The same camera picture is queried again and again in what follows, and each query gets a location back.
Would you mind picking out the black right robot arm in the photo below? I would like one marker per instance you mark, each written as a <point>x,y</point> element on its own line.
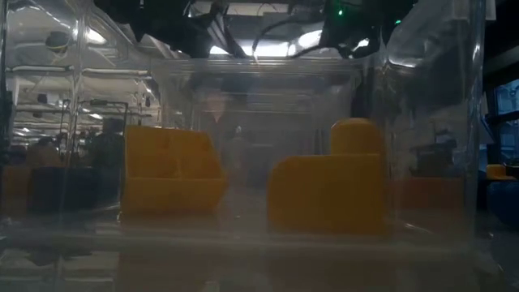
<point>353,24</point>

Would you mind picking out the clear plastic bin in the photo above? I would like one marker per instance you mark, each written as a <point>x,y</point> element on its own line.
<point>243,251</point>
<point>259,97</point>

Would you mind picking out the yellow block with stud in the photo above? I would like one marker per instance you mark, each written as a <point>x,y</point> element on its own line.
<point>324,194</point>

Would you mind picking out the yellow hollow square block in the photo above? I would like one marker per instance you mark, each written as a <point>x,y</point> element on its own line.
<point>170,194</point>

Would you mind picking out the ceiling tube light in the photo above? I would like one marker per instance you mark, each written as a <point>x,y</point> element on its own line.
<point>310,38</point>
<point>219,50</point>

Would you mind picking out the orange wedge block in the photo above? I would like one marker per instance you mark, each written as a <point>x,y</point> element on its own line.
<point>425,192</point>
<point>14,190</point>

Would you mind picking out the dark round object yellow band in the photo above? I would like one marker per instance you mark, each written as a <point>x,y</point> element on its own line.
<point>57,41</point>

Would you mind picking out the white storage shelf rack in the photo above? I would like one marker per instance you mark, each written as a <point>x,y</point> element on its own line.
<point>40,69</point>

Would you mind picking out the long blue toy block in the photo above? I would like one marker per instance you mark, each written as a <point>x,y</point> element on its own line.
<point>504,203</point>

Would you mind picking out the bluish window pane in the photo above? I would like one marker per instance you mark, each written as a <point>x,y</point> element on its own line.
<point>509,97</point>

